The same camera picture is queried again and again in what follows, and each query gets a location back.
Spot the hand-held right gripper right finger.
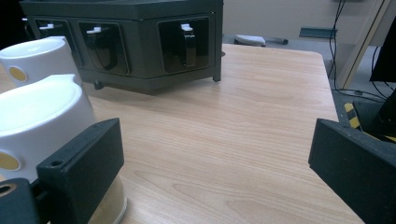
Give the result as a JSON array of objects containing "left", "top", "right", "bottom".
[{"left": 308, "top": 118, "right": 396, "bottom": 224}]

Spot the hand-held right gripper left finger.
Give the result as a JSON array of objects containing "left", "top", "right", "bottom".
[{"left": 35, "top": 117, "right": 125, "bottom": 224}]

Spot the dark grey seasoning rack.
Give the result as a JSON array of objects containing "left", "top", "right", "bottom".
[{"left": 19, "top": 0, "right": 224, "bottom": 96}]

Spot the black stand with striped base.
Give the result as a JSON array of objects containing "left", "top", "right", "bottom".
[{"left": 343, "top": 88, "right": 396, "bottom": 144}]

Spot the dark floor bar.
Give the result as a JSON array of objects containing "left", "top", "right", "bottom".
[{"left": 265, "top": 36, "right": 290, "bottom": 46}]

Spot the white floor object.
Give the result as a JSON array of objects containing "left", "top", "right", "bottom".
[{"left": 233, "top": 34, "right": 267, "bottom": 48}]

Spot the thin black cable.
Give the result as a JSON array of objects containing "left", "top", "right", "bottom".
[{"left": 369, "top": 46, "right": 390, "bottom": 101}]

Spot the black wall cable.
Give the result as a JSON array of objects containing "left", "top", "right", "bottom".
[{"left": 327, "top": 0, "right": 387, "bottom": 104}]

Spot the dark metal bracket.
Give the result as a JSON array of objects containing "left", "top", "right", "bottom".
[{"left": 299, "top": 26, "right": 338, "bottom": 40}]

